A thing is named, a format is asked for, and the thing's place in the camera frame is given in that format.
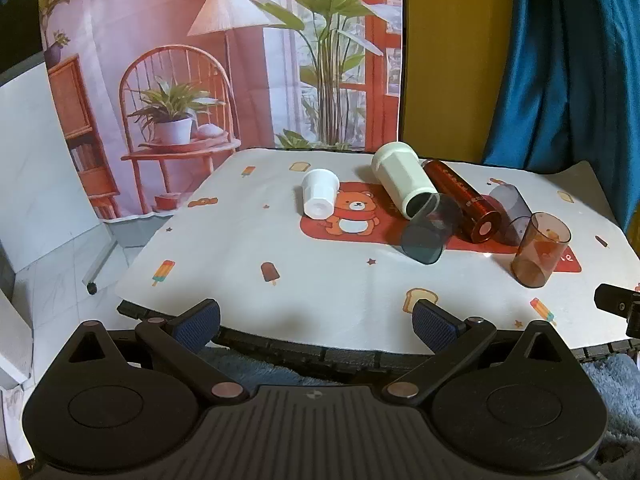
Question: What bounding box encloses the printed room backdrop cloth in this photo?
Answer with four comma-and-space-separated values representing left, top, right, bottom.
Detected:
37, 0, 407, 222

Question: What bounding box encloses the pale green cup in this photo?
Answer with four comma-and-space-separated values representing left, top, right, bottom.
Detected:
371, 142, 441, 219

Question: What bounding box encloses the purple grey transparent cup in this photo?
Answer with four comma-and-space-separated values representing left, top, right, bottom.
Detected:
487, 184, 533, 247

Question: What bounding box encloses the small white cup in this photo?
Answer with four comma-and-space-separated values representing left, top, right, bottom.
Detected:
301, 169, 341, 220

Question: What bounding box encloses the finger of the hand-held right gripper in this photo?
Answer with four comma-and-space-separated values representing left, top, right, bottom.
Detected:
594, 283, 640, 339

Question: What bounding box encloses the blue curtain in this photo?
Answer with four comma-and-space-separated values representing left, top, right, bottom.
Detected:
481, 0, 640, 235

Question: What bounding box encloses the large white board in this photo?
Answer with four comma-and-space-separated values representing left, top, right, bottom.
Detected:
0, 62, 119, 275

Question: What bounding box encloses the red metallic cup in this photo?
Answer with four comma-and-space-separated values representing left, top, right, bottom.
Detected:
422, 159, 502, 242

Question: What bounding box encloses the white stand leg with caster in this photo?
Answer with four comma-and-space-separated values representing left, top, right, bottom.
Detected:
81, 239, 119, 295

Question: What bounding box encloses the bear print table cloth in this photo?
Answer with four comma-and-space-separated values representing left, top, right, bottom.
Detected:
116, 149, 640, 356

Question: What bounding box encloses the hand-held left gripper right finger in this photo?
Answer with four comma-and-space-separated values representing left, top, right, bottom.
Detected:
386, 299, 576, 409

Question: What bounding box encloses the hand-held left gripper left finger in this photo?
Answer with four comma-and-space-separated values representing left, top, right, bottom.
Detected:
64, 299, 250, 409

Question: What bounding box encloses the dark grey transparent cup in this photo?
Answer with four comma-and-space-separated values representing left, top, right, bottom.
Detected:
401, 194, 463, 266

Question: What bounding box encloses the brown transparent cup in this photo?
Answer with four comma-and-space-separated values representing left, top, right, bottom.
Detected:
510, 211, 572, 289

